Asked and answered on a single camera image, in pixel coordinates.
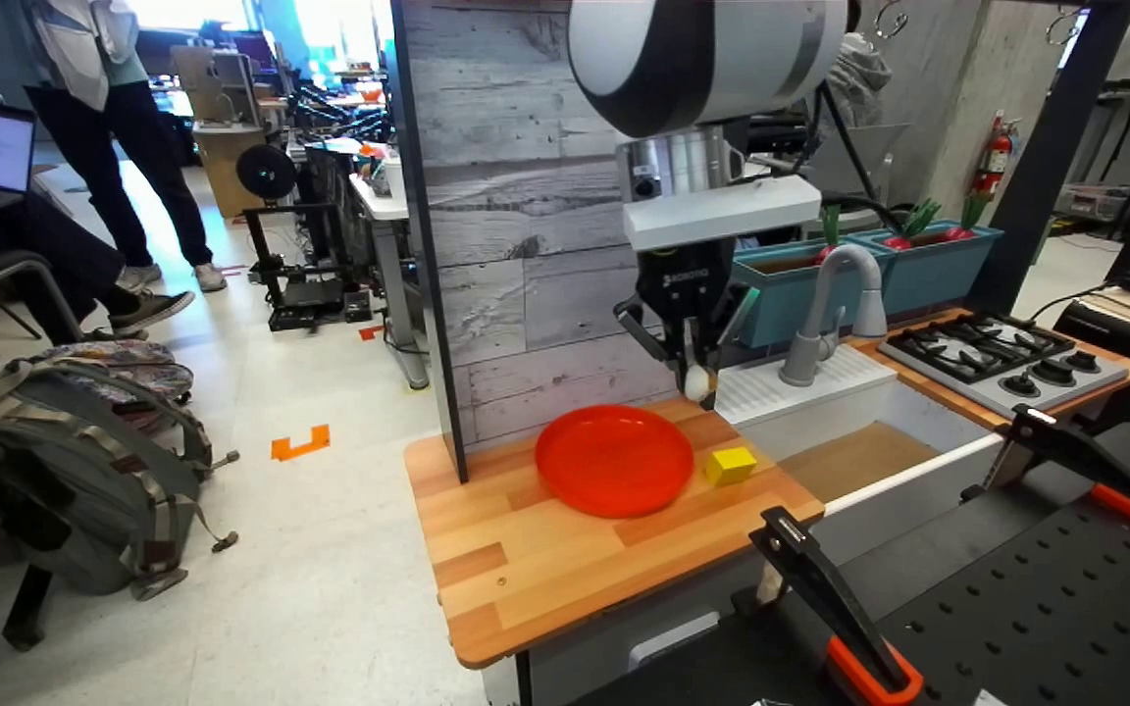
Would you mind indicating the grey backpack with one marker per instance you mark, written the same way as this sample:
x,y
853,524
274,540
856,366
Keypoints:
x,y
102,466

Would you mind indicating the toy stove top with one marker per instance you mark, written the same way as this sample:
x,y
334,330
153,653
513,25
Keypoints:
x,y
992,366

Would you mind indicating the red radish toy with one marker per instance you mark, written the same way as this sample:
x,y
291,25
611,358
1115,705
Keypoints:
x,y
917,224

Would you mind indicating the red plastic plate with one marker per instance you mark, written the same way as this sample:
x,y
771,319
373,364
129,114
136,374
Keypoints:
x,y
615,460

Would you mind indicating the black perforated board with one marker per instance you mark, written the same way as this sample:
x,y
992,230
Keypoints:
x,y
1031,622

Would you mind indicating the grey wood backsplash panel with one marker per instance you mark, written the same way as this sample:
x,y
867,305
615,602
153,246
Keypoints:
x,y
513,187

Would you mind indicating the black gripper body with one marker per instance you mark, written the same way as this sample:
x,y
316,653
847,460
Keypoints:
x,y
687,284

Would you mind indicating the orange black clamp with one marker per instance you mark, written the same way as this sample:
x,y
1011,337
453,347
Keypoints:
x,y
1036,435
860,659

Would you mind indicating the white camera mount bar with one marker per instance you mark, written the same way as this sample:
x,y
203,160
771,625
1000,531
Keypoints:
x,y
721,213

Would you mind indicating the standing person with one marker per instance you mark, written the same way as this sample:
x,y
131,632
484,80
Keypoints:
x,y
97,99

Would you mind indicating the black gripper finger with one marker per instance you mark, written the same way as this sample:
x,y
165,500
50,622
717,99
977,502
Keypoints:
x,y
656,347
735,306

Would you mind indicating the yellow cube block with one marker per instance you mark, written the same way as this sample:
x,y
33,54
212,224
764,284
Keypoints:
x,y
726,466

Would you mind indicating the white toy sink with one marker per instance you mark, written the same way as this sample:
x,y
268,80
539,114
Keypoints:
x,y
853,434

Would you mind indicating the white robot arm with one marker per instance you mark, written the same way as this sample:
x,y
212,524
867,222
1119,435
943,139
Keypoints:
x,y
673,77

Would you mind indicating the red fire extinguisher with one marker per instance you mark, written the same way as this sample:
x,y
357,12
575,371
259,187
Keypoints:
x,y
994,160

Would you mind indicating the grey toy faucet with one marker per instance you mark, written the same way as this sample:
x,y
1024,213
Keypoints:
x,y
826,319

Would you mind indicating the wooden counter board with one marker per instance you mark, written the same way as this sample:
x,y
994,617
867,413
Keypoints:
x,y
517,568

